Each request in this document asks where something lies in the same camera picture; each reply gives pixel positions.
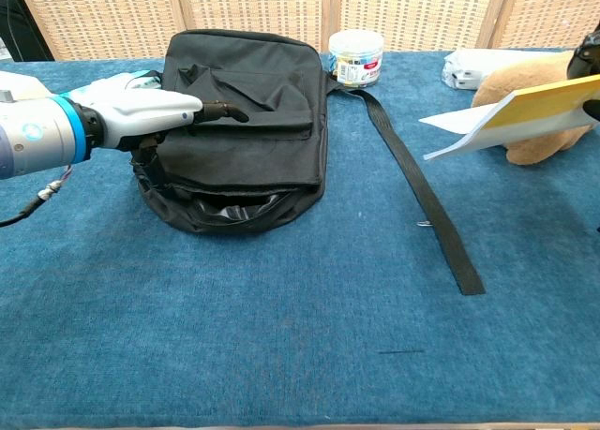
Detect blue table mat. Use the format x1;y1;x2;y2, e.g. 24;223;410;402
0;49;600;427

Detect clear tub of clips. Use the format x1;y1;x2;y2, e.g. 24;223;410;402
327;29;386;89

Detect wicker folding screen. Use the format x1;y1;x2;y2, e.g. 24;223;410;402
12;0;600;62

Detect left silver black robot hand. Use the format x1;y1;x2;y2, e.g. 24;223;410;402
74;89;251;188

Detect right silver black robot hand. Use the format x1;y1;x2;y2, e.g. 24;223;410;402
565;23;600;123

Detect black backpack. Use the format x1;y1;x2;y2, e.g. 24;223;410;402
129;27;487;297

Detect beige lunch box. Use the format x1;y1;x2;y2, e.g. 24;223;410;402
0;70;53;102

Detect teal wet wipes pack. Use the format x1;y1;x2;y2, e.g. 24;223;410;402
116;69;164;93

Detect brown plush toy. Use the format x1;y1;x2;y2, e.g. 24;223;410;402
469;51;600;167

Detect pocket tissue multipack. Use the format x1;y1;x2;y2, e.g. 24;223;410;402
441;48;566;92

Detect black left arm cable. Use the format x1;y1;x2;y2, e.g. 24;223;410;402
0;165;75;229

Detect white orange book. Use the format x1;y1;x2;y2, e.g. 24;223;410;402
417;73;600;162

